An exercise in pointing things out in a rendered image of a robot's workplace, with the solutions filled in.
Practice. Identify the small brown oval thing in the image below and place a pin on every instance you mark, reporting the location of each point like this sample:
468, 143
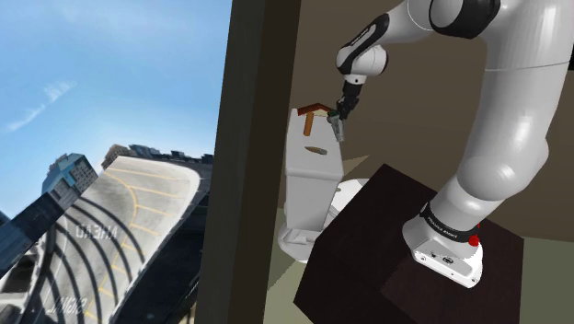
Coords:
316, 150

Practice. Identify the red-brown angled wooden piece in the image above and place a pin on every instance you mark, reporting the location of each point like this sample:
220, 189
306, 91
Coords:
319, 107

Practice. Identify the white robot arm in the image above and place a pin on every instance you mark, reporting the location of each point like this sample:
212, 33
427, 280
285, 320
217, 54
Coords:
506, 134

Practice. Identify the orange-brown wooden stick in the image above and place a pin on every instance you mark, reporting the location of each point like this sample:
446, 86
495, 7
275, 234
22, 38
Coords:
308, 124

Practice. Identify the grey bottle with green cap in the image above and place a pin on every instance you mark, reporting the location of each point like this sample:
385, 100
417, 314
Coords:
338, 129

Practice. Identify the dark wooden robot stand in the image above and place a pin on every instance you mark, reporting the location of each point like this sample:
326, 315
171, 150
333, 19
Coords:
358, 269

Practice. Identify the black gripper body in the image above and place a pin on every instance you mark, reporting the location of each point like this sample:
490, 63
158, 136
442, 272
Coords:
350, 99

